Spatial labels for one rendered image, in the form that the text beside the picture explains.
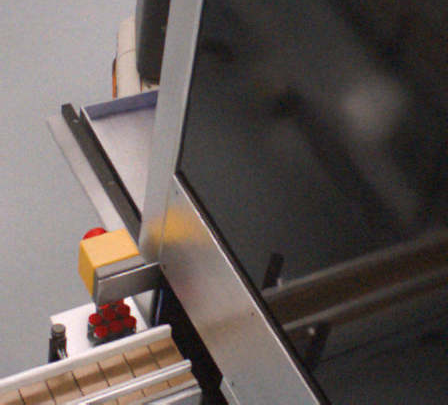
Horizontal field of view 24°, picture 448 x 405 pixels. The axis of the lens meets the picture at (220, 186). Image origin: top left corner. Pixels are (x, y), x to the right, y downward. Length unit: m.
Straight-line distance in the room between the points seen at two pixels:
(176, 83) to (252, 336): 0.32
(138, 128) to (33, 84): 1.41
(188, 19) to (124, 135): 0.68
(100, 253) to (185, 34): 0.40
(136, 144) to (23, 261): 1.01
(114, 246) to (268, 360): 0.34
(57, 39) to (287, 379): 2.33
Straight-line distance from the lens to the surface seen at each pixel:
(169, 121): 1.32
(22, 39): 3.41
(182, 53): 1.24
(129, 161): 1.81
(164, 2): 2.68
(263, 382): 1.29
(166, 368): 1.45
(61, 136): 1.85
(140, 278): 1.50
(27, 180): 2.97
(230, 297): 1.30
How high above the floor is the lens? 2.18
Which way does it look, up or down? 46 degrees down
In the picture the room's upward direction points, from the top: 12 degrees clockwise
